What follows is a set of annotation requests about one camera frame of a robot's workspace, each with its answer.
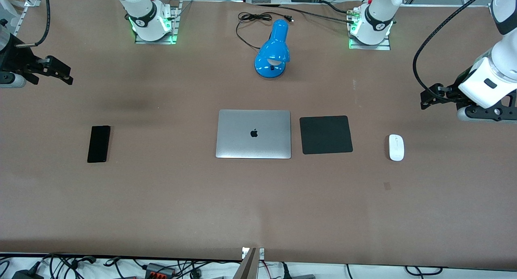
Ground white computer mouse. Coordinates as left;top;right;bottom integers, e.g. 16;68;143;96
388;134;405;162

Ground black smartphone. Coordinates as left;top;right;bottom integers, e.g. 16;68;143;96
87;125;111;164

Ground black mouse pad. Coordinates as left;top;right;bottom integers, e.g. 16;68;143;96
299;115;354;155

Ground blue desk lamp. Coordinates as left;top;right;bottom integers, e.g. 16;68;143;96
254;19;291;79

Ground silver closed laptop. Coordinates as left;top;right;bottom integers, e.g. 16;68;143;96
215;109;292;159

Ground black power adapter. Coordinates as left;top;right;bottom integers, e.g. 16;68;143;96
11;262;44;279

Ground grey connector block orange plugs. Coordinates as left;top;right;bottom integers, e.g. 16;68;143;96
144;262;177;279

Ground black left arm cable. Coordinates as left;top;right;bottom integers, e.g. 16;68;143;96
412;0;495;100

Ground aluminium frame rail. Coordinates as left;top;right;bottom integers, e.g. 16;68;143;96
12;0;43;36

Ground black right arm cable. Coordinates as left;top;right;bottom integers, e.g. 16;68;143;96
15;0;51;48

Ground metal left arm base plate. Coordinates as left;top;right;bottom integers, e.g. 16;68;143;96
349;6;391;50

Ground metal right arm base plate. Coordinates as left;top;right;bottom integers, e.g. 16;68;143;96
135;0;180;45

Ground black cable to arm base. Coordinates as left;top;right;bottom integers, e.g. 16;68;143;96
258;3;357;26

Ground black lamp power cord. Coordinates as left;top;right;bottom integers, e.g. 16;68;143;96
236;12;294;50

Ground black looped floor cable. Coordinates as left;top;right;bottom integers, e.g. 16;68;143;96
404;266;443;277

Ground tangled black floor cables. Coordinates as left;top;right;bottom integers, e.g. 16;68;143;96
42;253;140;279

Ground small metal clamp bracket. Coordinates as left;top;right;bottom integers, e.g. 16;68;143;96
242;247;266;260

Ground grey camera stand pole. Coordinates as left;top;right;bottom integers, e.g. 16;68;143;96
233;248;259;279

